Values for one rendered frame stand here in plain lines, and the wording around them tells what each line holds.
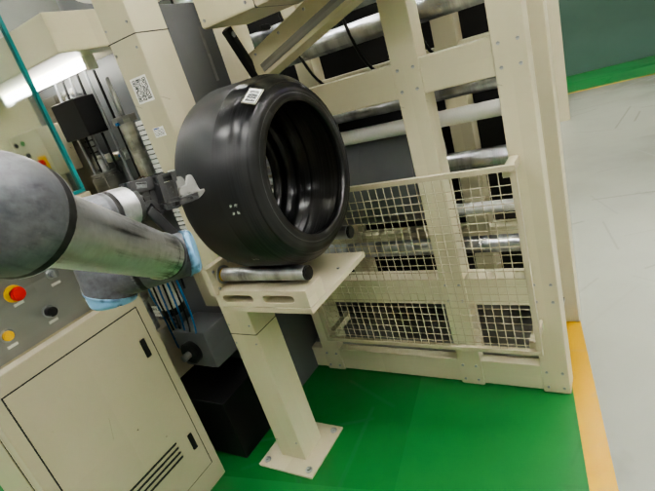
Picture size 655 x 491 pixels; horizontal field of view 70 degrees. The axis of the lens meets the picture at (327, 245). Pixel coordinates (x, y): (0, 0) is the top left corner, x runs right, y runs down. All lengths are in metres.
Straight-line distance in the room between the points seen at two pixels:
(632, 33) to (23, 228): 10.14
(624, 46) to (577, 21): 0.91
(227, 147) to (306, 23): 0.60
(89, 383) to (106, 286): 0.79
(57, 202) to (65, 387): 1.26
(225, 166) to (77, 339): 0.80
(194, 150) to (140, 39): 0.42
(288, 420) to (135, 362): 0.61
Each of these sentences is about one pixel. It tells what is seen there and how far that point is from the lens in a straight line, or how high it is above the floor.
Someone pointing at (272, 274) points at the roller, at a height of 0.91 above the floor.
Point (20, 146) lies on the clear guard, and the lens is 1.70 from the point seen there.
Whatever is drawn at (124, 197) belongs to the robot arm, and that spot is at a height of 1.30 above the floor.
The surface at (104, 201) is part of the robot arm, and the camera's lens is 1.02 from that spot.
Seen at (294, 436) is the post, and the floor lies 0.13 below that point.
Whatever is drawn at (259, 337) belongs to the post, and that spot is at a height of 0.60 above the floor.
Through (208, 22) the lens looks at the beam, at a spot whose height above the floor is 1.65.
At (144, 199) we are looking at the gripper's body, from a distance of 1.09.
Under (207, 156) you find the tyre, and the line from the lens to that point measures 1.25.
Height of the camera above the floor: 1.42
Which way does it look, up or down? 20 degrees down
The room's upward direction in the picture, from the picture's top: 17 degrees counter-clockwise
